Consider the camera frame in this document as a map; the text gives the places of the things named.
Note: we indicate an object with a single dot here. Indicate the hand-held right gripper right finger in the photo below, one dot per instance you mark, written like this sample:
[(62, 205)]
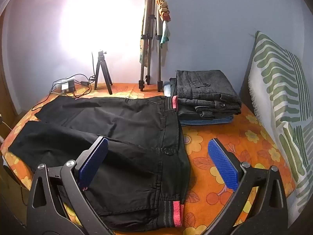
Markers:
[(222, 164)]

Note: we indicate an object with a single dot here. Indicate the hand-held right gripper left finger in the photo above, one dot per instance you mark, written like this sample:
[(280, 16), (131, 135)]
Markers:
[(94, 161)]

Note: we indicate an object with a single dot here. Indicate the black pants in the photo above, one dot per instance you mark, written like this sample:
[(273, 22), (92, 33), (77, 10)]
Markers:
[(134, 127)]

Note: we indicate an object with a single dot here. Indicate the dark folded pants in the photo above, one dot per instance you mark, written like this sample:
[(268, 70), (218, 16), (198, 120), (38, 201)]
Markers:
[(190, 115)]

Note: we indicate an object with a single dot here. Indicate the orange floral bedsheet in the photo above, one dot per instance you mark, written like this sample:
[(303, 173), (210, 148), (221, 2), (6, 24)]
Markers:
[(256, 139)]

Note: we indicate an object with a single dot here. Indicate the blue folded jeans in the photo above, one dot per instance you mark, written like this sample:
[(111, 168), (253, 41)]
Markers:
[(207, 122)]

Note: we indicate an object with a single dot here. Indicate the black power adapter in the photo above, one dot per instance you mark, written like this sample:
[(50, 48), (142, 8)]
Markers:
[(72, 87)]

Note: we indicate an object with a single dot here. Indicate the white power adapter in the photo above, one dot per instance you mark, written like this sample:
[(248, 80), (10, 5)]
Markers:
[(64, 87)]

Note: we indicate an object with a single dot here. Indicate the white power strip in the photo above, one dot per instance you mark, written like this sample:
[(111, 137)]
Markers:
[(58, 84)]

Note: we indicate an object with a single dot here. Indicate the small black tripod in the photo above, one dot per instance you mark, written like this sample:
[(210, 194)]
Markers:
[(99, 61)]

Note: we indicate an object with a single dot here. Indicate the green striped pillow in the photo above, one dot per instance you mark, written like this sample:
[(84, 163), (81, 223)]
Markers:
[(281, 78)]

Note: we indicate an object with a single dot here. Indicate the floral hanging cloth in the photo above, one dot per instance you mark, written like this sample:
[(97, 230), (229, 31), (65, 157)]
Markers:
[(143, 53)]

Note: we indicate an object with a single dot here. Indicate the bright lamp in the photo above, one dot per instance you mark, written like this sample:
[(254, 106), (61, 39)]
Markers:
[(97, 17)]

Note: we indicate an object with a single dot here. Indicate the tall metal tripod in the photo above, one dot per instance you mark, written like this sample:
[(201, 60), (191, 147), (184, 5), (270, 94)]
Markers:
[(149, 12)]

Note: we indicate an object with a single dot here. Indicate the knotted colourful cloth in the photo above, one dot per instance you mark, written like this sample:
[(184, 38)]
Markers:
[(162, 7)]

